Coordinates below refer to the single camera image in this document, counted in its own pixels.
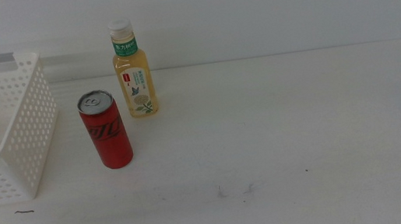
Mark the red cola can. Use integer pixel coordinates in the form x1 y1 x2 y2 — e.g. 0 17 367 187
76 86 136 174

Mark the yellow tea bottle white cap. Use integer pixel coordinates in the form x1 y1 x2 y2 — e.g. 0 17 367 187
106 16 161 121

